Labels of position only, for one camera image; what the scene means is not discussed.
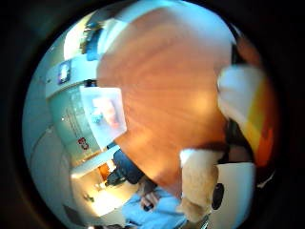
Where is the black office chair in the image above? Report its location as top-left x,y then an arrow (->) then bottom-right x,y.
105,148 -> 145,187

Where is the the person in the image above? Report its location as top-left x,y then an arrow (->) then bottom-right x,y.
121,177 -> 189,229

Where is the clear plastic storage box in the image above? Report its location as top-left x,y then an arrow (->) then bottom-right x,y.
79,85 -> 128,151

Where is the dark blue wall panel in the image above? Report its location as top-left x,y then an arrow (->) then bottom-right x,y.
85,28 -> 104,62

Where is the beige plush toy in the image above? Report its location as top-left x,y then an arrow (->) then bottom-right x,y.
176,147 -> 225,223

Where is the dark wall screen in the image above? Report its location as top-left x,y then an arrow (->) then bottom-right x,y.
56,61 -> 72,86

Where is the red wall sign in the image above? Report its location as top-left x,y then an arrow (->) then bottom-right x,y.
77,136 -> 91,151

